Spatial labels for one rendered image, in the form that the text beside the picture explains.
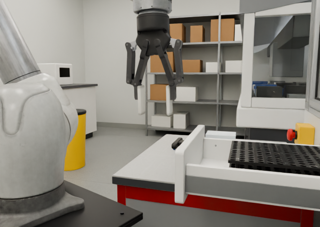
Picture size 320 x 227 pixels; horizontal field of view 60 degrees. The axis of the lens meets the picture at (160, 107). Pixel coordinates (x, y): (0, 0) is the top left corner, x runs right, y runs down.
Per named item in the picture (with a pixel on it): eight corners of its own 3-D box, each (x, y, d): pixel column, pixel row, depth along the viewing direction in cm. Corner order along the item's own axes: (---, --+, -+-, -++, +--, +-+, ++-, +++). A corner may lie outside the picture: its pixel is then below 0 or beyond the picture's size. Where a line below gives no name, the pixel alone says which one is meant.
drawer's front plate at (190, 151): (174, 203, 55) (175, 150, 54) (198, 160, 83) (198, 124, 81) (183, 205, 55) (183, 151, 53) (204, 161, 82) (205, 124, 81)
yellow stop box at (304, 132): (295, 148, 88) (297, 126, 87) (292, 143, 95) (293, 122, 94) (313, 149, 87) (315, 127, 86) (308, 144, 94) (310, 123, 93)
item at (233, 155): (227, 162, 57) (228, 160, 57) (232, 142, 73) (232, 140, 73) (237, 163, 56) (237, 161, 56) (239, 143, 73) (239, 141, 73)
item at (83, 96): (13, 149, 393) (7, 62, 379) (64, 133, 502) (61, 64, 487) (55, 153, 372) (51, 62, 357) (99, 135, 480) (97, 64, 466)
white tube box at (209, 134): (205, 145, 122) (205, 134, 121) (207, 141, 130) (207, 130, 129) (235, 147, 118) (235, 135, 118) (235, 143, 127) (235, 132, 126)
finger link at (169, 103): (169, 84, 66) (172, 84, 66) (169, 113, 67) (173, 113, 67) (165, 85, 64) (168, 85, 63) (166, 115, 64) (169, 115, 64)
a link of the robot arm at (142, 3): (165, -20, 57) (166, 9, 58) (176, -9, 66) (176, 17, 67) (125, -15, 60) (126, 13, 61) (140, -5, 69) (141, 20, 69)
